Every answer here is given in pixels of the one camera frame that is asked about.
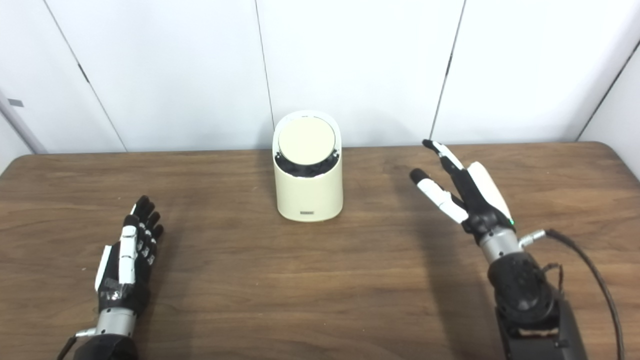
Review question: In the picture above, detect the grey wall corner post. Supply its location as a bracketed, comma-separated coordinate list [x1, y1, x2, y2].
[0, 90, 48, 154]

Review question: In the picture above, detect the black bin liner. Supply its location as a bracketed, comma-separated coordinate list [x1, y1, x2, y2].
[275, 152, 341, 178]

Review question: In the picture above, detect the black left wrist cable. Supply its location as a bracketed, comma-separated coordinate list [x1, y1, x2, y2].
[56, 329, 97, 360]

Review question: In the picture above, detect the white and black left hand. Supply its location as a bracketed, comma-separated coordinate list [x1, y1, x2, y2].
[94, 195, 164, 316]

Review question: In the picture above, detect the white and black right hand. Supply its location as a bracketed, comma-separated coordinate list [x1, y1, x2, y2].
[409, 139, 516, 246]

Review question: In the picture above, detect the round cream bin lid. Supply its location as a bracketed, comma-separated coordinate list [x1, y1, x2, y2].
[277, 116, 336, 165]

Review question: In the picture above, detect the cream-colored bin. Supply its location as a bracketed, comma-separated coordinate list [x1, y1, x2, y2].
[272, 110, 344, 222]

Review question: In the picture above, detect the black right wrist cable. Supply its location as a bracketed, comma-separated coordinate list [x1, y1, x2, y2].
[519, 228, 626, 360]

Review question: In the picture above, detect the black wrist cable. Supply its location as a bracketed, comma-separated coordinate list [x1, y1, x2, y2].
[56, 329, 97, 360]
[519, 228, 626, 360]

